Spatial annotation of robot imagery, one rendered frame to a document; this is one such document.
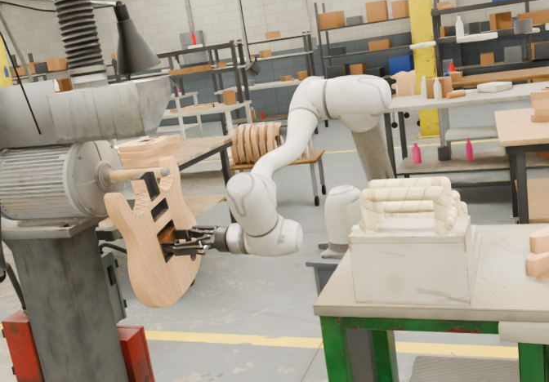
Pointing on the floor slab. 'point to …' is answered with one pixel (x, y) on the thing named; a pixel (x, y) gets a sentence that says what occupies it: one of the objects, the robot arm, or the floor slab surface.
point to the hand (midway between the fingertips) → (170, 240)
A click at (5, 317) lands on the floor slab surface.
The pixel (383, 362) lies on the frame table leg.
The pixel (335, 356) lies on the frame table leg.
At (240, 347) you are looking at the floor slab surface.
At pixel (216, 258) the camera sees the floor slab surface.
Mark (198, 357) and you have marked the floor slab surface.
